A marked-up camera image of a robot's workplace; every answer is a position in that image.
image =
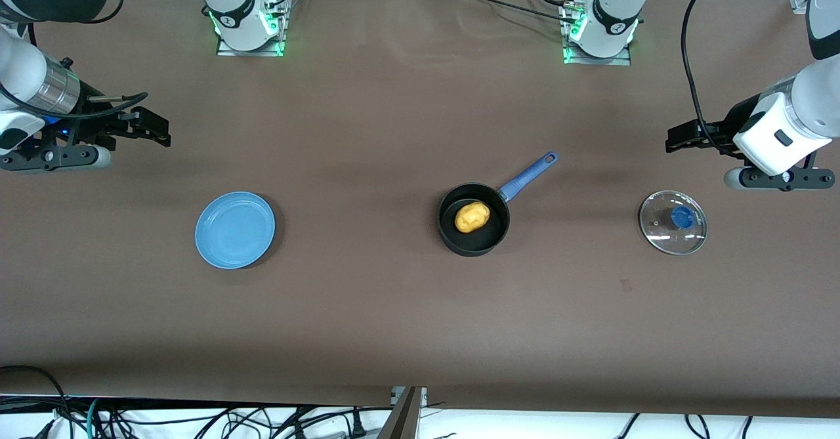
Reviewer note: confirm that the yellow potato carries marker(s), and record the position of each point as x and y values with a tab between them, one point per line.
472	217

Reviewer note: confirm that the metal profile bar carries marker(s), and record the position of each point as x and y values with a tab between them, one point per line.
401	419

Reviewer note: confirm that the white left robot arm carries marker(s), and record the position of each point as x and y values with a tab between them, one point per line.
617	6

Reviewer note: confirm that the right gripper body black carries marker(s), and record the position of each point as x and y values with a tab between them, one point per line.
98	126

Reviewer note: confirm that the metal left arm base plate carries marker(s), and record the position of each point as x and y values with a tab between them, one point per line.
577	60

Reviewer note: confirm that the glass lid with blue knob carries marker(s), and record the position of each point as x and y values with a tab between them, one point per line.
663	235

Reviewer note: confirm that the brown table cover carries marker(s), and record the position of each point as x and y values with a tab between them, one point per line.
394	130

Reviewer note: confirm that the aluminium corner bracket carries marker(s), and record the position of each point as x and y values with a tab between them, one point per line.
800	0

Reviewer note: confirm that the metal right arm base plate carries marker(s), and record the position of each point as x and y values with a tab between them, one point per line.
226	50

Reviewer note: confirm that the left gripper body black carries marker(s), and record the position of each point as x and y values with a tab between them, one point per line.
726	127

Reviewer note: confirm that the blue round plate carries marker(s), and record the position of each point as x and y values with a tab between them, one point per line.
233	229

